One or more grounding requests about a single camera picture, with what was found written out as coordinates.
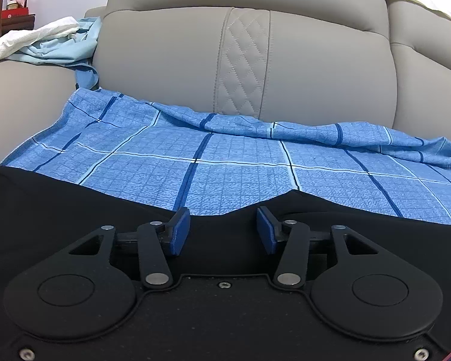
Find beige leather sofa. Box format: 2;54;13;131
0;0;451;166

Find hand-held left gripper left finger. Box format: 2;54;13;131
68;207;191;291

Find dark wooden cabinet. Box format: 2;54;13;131
0;14;36;50

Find light blue cloth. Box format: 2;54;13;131
8;17;103;90

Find red box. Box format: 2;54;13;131
1;7;30;20

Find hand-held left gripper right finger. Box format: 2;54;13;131
256;206;381;290

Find black pants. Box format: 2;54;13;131
0;163;451;361

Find blue checked blanket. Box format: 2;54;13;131
0;87;451;228

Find white towel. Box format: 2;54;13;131
0;17;79;65

